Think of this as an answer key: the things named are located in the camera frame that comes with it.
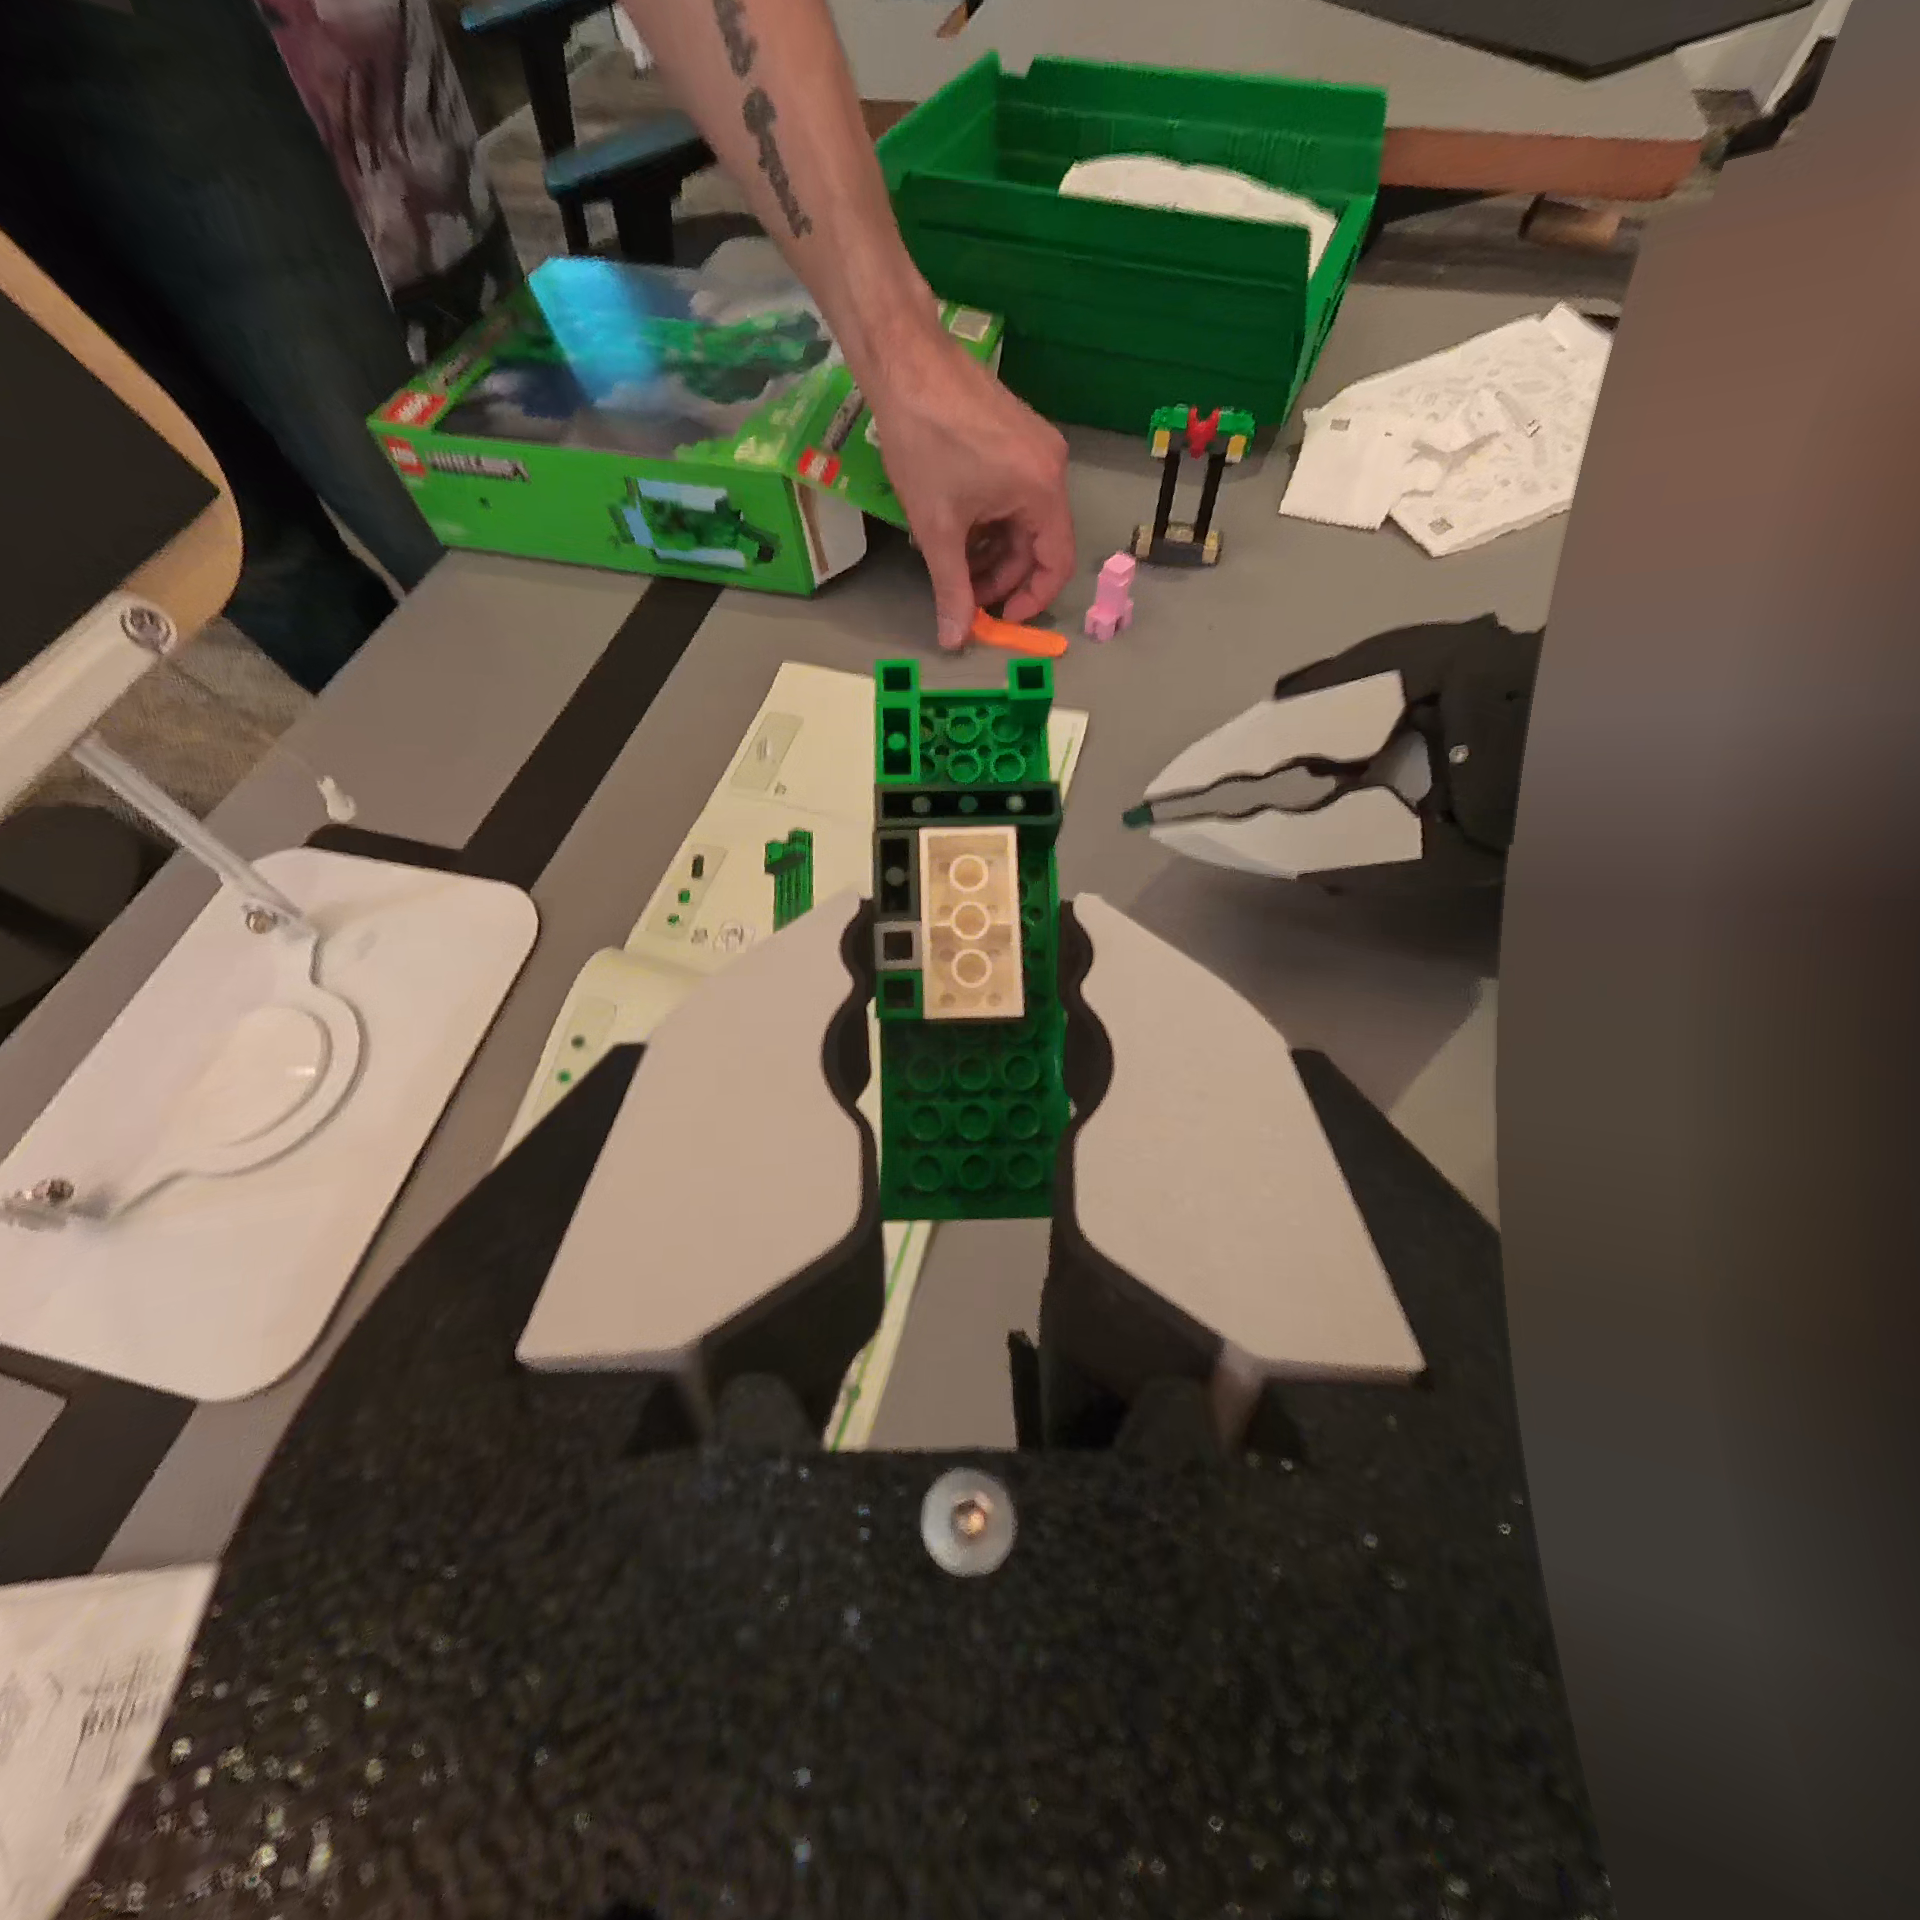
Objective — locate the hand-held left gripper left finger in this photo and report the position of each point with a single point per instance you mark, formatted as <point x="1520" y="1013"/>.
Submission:
<point x="705" y="1171"/>

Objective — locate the grey desk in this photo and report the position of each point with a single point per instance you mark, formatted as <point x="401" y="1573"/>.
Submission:
<point x="1381" y="960"/>

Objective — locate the another person's forearm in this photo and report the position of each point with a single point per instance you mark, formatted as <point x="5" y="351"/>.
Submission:
<point x="811" y="195"/>

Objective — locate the green plastic crate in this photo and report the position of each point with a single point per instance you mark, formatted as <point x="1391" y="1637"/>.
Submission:
<point x="1110" y="314"/>

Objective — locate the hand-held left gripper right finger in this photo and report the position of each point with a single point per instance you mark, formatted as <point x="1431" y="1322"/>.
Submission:
<point x="1215" y="1171"/>

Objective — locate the building instruction booklet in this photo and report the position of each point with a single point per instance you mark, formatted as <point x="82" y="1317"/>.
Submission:
<point x="735" y="840"/>

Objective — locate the white bag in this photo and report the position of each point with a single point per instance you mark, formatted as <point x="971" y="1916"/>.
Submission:
<point x="1184" y="189"/>

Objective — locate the pink brick pig figure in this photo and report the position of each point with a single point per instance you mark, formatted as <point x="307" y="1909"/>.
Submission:
<point x="1112" y="597"/>

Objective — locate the orange brick separator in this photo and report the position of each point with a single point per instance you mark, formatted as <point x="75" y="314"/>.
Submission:
<point x="1028" y="635"/>

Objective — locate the white folded paper sheet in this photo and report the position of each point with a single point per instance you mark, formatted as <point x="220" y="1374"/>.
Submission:
<point x="1440" y="420"/>

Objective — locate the small black lego figure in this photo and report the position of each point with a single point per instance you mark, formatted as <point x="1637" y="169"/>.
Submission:
<point x="1196" y="525"/>

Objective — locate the crumpled white printed paper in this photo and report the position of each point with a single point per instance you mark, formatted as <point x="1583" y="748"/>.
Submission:
<point x="82" y="1725"/>

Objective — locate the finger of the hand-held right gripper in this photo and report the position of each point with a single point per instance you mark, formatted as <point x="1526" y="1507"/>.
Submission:
<point x="1305" y="729"/>
<point x="1321" y="824"/>

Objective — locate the large green brick set box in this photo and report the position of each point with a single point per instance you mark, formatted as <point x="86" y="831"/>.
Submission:
<point x="600" y="481"/>

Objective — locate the white folding stand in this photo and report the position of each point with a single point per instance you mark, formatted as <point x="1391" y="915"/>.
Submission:
<point x="374" y="1080"/>

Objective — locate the dark bench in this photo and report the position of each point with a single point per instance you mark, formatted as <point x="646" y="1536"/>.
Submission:
<point x="614" y="164"/>

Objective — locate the small green cardboard box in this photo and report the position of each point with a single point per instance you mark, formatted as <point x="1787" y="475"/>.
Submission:
<point x="901" y="434"/>

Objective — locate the wooden furniture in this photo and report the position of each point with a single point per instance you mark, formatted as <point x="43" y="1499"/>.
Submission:
<point x="1544" y="158"/>

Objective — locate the green brick assembly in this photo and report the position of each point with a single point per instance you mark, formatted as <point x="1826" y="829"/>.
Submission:
<point x="969" y="1080"/>

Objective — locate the black panel with wooden frame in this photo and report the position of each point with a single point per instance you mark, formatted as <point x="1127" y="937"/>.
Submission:
<point x="75" y="481"/>

